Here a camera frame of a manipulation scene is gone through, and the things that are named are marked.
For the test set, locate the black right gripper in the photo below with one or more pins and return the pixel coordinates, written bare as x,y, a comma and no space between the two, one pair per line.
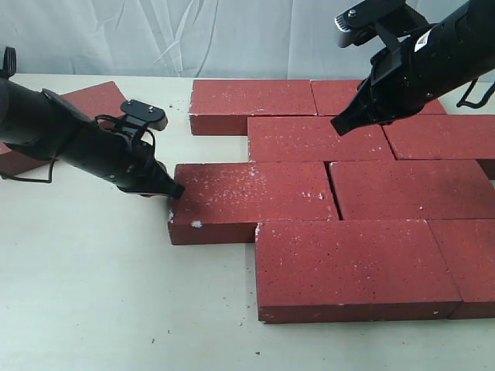
420,62

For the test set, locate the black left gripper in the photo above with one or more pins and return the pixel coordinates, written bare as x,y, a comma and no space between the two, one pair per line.
107,147

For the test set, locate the speckled chipped red brick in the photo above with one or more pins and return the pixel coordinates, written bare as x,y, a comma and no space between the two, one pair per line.
225,202

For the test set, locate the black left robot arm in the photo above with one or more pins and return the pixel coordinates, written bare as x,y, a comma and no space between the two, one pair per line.
45,126

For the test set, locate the right edge red brick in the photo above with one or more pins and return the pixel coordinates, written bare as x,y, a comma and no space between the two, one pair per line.
444,137

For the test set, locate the white fabric backdrop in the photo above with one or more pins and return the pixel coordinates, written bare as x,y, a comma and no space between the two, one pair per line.
215,39

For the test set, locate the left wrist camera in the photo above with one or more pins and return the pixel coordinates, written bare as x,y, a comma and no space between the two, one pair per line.
144,115

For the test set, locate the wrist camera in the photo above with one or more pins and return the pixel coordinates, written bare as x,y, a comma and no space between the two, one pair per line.
144,115
367,21

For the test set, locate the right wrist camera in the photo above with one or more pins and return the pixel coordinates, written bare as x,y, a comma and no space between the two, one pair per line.
367,21

